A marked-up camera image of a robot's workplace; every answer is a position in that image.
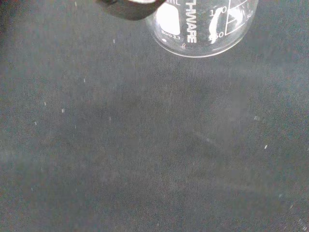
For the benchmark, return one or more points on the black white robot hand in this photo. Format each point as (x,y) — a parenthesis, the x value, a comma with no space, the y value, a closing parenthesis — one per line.
(130,10)

